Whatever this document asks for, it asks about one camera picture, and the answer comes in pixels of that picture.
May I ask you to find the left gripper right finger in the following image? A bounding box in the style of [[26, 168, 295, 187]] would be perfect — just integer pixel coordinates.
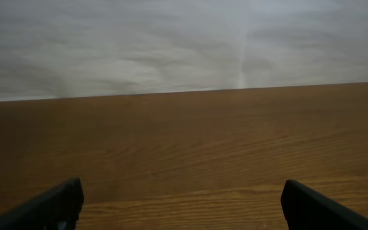
[[280, 179, 368, 230]]

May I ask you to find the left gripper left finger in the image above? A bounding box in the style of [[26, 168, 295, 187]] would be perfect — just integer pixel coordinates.
[[0, 177, 85, 230]]

